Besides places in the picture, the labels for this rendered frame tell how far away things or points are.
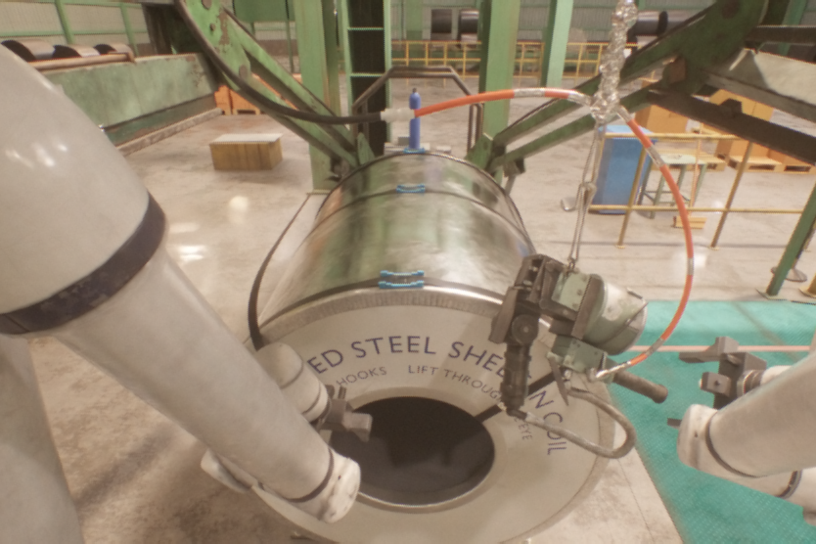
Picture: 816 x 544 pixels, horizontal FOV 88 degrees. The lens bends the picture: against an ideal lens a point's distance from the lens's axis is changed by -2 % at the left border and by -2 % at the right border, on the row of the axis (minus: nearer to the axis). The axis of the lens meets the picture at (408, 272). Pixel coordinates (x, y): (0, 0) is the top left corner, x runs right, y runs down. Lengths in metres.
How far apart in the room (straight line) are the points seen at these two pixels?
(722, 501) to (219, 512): 2.31
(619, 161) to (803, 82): 4.07
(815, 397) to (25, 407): 0.63
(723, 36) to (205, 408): 1.48
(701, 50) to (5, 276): 1.56
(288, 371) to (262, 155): 6.46
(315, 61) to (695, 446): 5.32
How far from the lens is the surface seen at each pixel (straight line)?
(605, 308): 0.92
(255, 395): 0.44
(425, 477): 1.67
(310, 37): 5.61
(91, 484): 2.75
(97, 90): 1.01
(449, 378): 1.18
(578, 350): 0.94
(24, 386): 0.47
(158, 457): 2.70
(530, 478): 1.52
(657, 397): 1.09
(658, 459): 2.68
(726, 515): 2.62
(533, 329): 0.91
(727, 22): 1.55
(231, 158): 7.29
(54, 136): 0.28
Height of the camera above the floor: 1.90
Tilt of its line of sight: 29 degrees down
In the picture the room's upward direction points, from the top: straight up
